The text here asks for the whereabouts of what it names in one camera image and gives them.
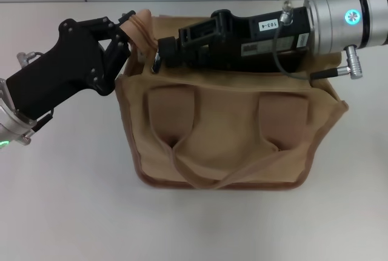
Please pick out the silver zipper slider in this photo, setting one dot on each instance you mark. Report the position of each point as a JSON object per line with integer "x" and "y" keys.
{"x": 156, "y": 61}

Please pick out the khaki fabric food bag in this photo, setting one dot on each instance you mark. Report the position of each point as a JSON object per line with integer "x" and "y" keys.
{"x": 227, "y": 134}

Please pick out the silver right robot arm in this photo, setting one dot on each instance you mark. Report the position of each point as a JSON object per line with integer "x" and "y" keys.
{"x": 348, "y": 21}

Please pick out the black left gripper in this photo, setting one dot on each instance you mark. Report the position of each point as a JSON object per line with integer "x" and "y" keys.
{"x": 66, "y": 61}

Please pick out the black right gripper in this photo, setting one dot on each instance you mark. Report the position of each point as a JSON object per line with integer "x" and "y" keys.
{"x": 257, "y": 53}

